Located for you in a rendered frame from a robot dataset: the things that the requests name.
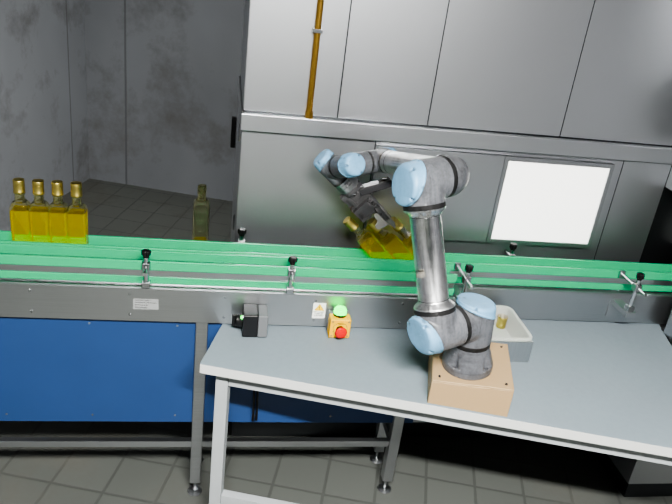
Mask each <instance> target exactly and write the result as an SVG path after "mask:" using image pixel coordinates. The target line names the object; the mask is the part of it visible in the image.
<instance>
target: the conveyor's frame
mask: <svg viewBox="0 0 672 504"><path fill-rule="evenodd" d="M140 286H141V285H138V283H137V285H128V284H113V283H112V284H102V283H101V282H100V283H88V282H87V283H76V282H50V281H24V280H0V317H26V318H60V319H93V320H127V321H160V322H194V323H196V324H208V323H228V324H232V314H240V313H243V304H257V305H259V304H261V305H267V307H268V325H295V326H326V323H327V316H328V310H329V309H330V310H334V308H335V307H336V306H338V305H342V306H345V307H346V309H347V310H348V311H349V315H350V317H351V327H362V328H395V329H407V322H408V320H409V319H410V318H411V317H412V316H414V305H415V304H416V303H417V302H418V296H413V295H387V294H361V293H335V292H309V291H303V290H302V291H294V292H296V294H284V292H286V291H283V290H280V289H279V290H257V288H256V289H234V287H233V289H231V288H222V286H221V288H205V287H180V286H154V285H150V286H151V287H153V288H152V289H143V288H139V287H140ZM472 286H473V287H474V288H473V289H472V290H471V289H470V288H469V286H467V291H466V292H467V293H476V294H480V295H483V296H485V297H487V298H489V299H490V300H492V301H493V302H494V304H495V305H503V306H508V307H511V308H512V309H513V310H514V311H515V313H516V314H517V315H518V317H519V318H520V319H538V320H568V321H598V322H628V323H658V324H667V322H668V319H669V316H670V314H671V311H672V294H668V293H646V294H647V296H646V297H644V296H643V295H642V294H641V293H640V292H637V295H636V298H635V301H634V304H633V306H634V307H635V309H634V311H635V312H636V316H635V318H626V317H624V316H623V315H622V314H621V313H620V312H618V315H617V316H605V314H606V311H607V308H608V305H609V303H610V302H611V299H612V298H621V299H622V300H623V301H624V302H625V303H626V304H629V301H630V298H631V295H632V292H620V291H596V290H572V289H549V288H525V287H501V286H477V285H472Z"/></svg>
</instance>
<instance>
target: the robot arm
mask: <svg viewBox="0 0 672 504"><path fill-rule="evenodd" d="M313 165H314V166H315V168H316V169H317V170H318V171H319V173H321V174H322V175H323V176H324V177H325V178H326V179H327V180H328V181H329V182H330V183H331V184H332V185H333V186H334V187H335V188H336V189H337V190H338V191H339V192H340V193H341V195H340V198H341V200H342V201H343V202H345V203H346V204H347V205H348V206H349V207H350V210H351V212H352V213H354V214H355V215H356V216H357V217H358V218H359V219H360V220H361V221H362V222H363V223H364V222H365V221H366V220H369V219H370V218H371V217H372V214H374V216H373V218H375V219H376V220H377V222H376V225H375V228H376V229H378V230H379V229H382V228H384V227H386V226H388V225H391V226H392V227H393V228H394V229H395V228H396V226H395V222H394V221H393V220H392V219H391V216H390V214H389V213H388V212H387V211H386V210H385V209H384V208H383V207H382V205H381V204H380V203H379V202H378V201H377V200H376V198H375V197H374V196H373V195H372V194H371V193H373V192H376V191H380V190H383V189H386V188H390V187H392V193H393V196H394V198H395V201H396V202H397V203H398V204H399V205H401V206H403V212H405V213H406V214H407V215H408V216H409V217H410V226H411V235H412V245H413V255H414V264H415V274H416V283H417V293H418V302H417V303H416V304H415V305H414V316H412V317H411V318H410V319H409V320H408V322H407V332H408V335H409V338H410V340H411V342H412V344H413V345H414V346H415V348H416V349H417V350H418V351H419V352H421V353H422V354H425V355H433V354H439V353H442V352H443V351H444V353H443V355H442V366H443V368H444V369H445V370H446V371H447V372H448V373H449V374H451V375H452V376H454V377H457V378H459V379H463V380H470V381H475V380H481V379H484V378H486V377H488V376H489V375H490V374H491V372H492V368H493V359H492V354H491V349H490V345H491V339H492V334H493V328H494V322H495V319H496V305H495V304H494V302H493V301H492V300H490V299H489V298H487V297H485V296H483V295H480V294H476V293H461V294H459V295H458V296H457V298H456V304H455V302H454V301H452V300H451V299H450V298H449V291H448V281H447V270H446V260H445V249H444V239H443V228H442V218H441V213H442V211H443V210H444V209H445V208H446V200H445V198H448V197H452V196H455V195H457V194H459V193H460V192H461V191H463V190H464V188H465V187H466V186H467V184H468V181H469V175H470V173H469V168H468V165H467V164H466V162H465V161H464V160H463V159H462V158H460V157H458V156H455V155H447V154H440V155H437V156H436V157H435V156H428V155H421V154H413V153H406V152H399V151H396V150H395V149H394V148H392V147H389V148H387V147H384V148H381V149H375V150H368V151H361V152H354V153H352V152H351V153H346V154H342V155H335V154H334V153H333V152H331V151H330V150H329V149H325V150H323V151H322V152H320V153H319V154H318V155H317V157H316V158H315V160H314V162H313ZM378 172H381V173H386V174H391V175H393V179H392V181H391V179H390V178H389V177H385V178H381V179H378V180H375V181H371V182H368V183H365V184H361V182H360V181H359V180H358V178H357V176H360V175H366V174H372V173H378Z"/></svg>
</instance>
